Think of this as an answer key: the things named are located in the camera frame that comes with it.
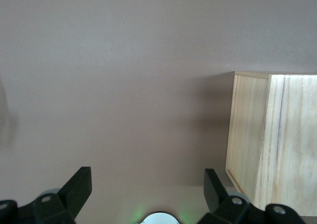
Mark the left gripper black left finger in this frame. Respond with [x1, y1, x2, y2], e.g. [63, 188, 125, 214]
[32, 166, 93, 224]

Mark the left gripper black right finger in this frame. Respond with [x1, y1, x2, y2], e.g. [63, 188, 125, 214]
[198, 168, 267, 224]

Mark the wooden drawer cabinet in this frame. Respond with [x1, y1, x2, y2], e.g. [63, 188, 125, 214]
[225, 71, 317, 217]

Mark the brown table cover cloth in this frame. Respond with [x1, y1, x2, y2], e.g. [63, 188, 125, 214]
[0, 0, 317, 224]

